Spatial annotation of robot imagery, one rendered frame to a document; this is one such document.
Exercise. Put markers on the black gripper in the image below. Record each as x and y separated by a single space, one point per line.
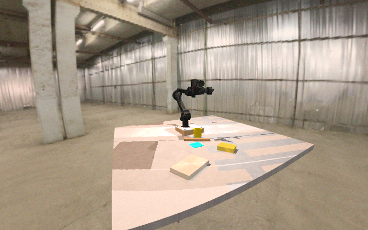
200 90

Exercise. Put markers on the yellow cup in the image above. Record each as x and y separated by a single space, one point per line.
197 132

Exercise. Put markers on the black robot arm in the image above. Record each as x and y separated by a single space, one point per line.
185 115

